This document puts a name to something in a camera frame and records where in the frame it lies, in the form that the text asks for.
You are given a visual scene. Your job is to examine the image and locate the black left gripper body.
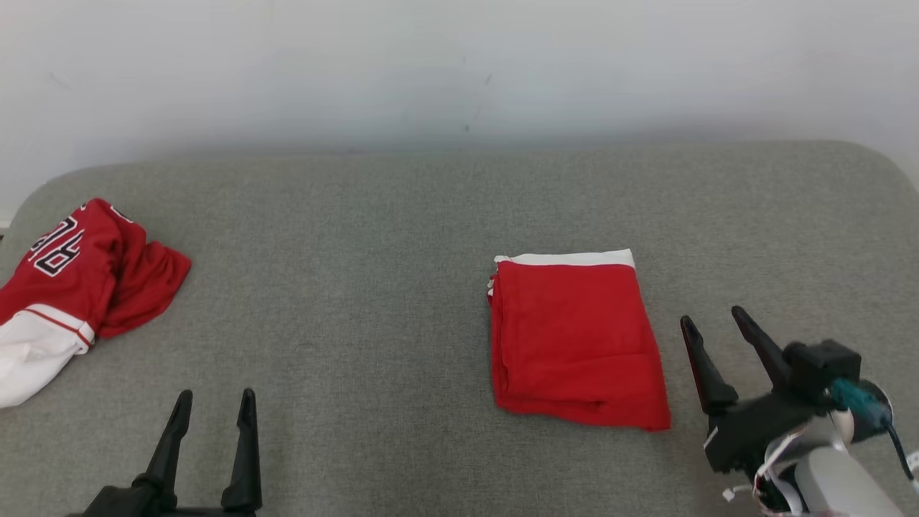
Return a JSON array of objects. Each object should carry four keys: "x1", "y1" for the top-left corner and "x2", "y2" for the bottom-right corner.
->
[{"x1": 67, "y1": 485, "x2": 261, "y2": 517}]

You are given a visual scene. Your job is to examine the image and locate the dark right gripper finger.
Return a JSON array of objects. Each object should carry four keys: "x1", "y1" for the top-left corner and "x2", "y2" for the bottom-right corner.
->
[
  {"x1": 731, "y1": 306, "x2": 792, "y2": 393},
  {"x1": 680, "y1": 315, "x2": 739, "y2": 416}
]

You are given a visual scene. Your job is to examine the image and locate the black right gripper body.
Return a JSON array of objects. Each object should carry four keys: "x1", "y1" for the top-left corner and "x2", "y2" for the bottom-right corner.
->
[{"x1": 704, "y1": 388, "x2": 835, "y2": 476}]

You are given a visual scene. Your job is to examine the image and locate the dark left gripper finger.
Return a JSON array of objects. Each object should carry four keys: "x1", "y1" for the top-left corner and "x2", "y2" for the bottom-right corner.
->
[
  {"x1": 220, "y1": 388, "x2": 263, "y2": 513},
  {"x1": 132, "y1": 390, "x2": 193, "y2": 513}
]

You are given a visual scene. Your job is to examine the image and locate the red Bulls shorts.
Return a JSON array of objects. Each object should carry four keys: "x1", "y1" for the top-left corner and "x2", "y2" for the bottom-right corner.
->
[{"x1": 487, "y1": 248, "x2": 672, "y2": 432}]

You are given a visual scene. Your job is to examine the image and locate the red Bulls jersey white sleeves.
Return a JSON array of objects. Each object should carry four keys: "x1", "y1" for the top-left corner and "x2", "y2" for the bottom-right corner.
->
[{"x1": 0, "y1": 198, "x2": 193, "y2": 409}]

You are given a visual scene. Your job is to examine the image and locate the grey fabric sofa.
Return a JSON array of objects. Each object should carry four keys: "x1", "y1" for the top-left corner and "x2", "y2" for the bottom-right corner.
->
[{"x1": 0, "y1": 141, "x2": 919, "y2": 517}]

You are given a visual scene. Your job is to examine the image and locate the teal right camera cable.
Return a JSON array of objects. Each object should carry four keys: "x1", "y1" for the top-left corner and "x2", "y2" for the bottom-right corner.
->
[{"x1": 829, "y1": 378, "x2": 917, "y2": 482}]

